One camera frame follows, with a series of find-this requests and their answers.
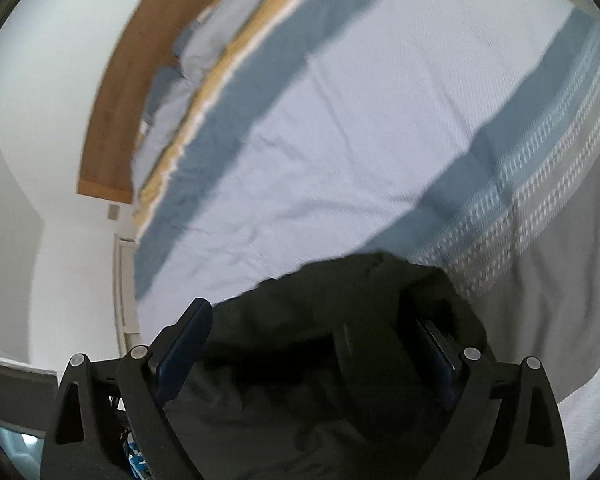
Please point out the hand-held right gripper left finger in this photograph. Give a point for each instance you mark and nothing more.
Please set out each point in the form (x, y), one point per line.
(180, 355)

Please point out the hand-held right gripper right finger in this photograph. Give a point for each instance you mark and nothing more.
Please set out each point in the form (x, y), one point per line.
(445, 360)

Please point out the wall socket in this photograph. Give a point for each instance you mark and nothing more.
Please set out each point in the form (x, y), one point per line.
(113, 211)

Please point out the striped pillow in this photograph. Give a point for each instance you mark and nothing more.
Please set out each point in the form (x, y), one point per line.
(220, 25)
(170, 110)

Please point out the black puffer jacket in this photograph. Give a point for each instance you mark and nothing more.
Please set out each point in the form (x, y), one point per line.
(290, 360)

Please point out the person's left hand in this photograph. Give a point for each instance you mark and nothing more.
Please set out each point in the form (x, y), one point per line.
(135, 457)

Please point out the wooden headboard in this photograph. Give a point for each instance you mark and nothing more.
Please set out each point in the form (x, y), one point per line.
(130, 85)

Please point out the striped duvet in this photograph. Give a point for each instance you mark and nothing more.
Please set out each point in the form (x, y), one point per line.
(355, 135)

